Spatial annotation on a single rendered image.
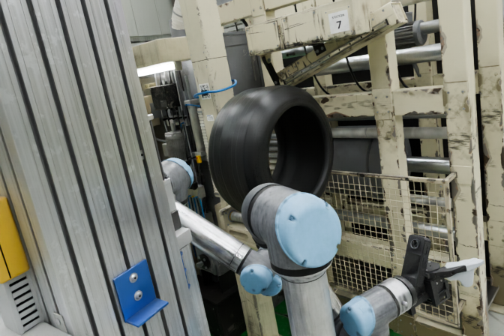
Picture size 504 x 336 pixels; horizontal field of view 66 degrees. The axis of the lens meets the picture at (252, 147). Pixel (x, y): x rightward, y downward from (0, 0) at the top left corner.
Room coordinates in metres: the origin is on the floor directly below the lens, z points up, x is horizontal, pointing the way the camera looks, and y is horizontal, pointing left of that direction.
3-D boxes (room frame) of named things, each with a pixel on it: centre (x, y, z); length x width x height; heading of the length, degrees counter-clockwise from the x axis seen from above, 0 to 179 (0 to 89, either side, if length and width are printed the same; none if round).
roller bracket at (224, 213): (1.91, 0.06, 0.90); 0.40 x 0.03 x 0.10; 133
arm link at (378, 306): (0.74, -0.18, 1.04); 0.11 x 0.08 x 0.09; 117
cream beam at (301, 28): (1.89, -0.36, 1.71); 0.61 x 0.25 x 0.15; 43
